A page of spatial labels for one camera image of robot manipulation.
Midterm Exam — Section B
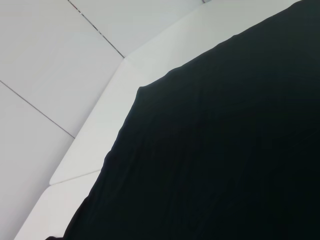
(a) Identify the black FREE print t-shirt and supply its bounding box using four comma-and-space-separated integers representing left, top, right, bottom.
61, 0, 320, 240

